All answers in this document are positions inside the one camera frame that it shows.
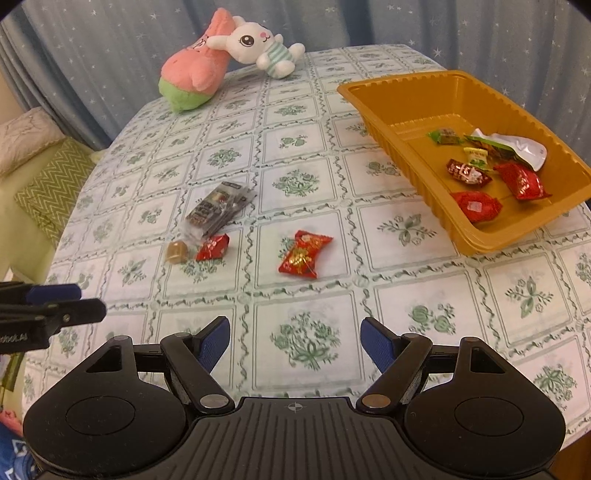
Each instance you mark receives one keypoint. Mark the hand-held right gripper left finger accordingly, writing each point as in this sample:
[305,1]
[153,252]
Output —
[212,344]

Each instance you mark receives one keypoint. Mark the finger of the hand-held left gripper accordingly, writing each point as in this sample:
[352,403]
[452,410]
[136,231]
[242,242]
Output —
[53,293]
[78,312]

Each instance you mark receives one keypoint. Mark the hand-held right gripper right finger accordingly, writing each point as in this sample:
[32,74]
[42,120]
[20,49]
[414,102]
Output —
[378,344]

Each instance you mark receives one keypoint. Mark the small red candy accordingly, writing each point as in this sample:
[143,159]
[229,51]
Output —
[212,248]

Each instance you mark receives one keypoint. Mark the red gold-print snack packet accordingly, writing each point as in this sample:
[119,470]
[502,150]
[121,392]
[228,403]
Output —
[302,254]

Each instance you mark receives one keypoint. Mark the dark red candy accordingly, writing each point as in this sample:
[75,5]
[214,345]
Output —
[466,171]

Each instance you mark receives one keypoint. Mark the small yellow candy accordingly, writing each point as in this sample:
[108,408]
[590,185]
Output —
[478,158]

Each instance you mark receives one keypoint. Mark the small green candy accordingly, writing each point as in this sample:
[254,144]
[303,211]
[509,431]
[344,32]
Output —
[444,136]

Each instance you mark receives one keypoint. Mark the golden plastic tray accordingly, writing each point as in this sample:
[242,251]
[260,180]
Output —
[415,106]

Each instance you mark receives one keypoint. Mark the silver foil snack packet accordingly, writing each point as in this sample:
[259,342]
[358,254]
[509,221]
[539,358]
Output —
[521,150]

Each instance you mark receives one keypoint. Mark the small gold wrapped candy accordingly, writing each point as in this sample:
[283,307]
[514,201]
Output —
[177,252]

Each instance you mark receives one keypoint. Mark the green zigzag pillow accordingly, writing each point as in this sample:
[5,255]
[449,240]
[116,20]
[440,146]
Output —
[51,184]

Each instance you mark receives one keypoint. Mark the blue patterned cloth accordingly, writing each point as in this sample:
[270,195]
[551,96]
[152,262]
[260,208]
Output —
[16,454]

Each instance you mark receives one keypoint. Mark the clear dark snack packet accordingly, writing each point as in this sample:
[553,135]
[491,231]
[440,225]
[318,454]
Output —
[217,207]

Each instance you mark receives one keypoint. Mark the beige embroidered pillow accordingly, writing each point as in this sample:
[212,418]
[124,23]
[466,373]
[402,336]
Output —
[27,136]

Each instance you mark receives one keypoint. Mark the blue starred curtain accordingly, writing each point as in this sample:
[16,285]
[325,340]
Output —
[115,55]

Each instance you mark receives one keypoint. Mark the pink starfish plush toy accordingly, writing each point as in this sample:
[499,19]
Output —
[194,74]

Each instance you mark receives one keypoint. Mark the white bunny plush toy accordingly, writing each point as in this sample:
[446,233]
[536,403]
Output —
[249,41]

